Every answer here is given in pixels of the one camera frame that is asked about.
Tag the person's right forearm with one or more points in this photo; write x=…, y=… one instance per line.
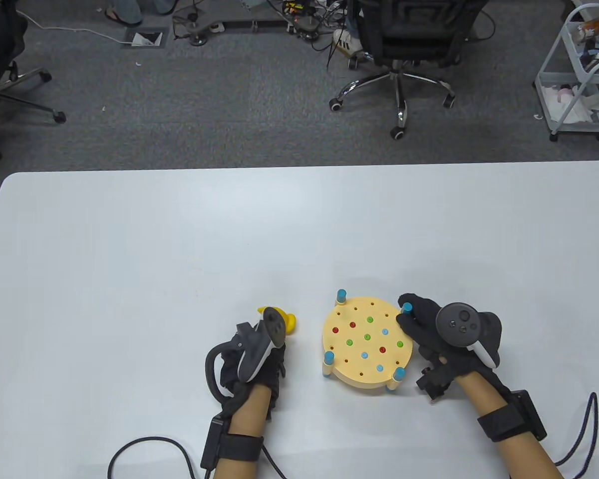
x=484, y=394

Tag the grey desk base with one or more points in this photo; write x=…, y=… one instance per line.
x=202, y=25

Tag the person's left hand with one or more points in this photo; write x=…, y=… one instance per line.
x=277, y=369

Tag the white crumpled cloth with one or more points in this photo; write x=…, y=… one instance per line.
x=576, y=110

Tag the person's left forearm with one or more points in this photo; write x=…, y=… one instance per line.
x=247, y=414

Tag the black grey hand controller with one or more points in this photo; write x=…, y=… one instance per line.
x=459, y=324
x=254, y=354

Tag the white utility cart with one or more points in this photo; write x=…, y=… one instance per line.
x=545, y=90

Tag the person's right hand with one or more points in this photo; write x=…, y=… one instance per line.
x=422, y=324

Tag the orange plush toy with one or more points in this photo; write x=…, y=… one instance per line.
x=591, y=31

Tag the yellow toy hammer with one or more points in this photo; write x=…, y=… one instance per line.
x=290, y=324

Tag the yellow round tap bench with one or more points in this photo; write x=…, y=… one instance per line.
x=349, y=369

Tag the floor outlet box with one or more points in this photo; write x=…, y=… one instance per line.
x=145, y=40

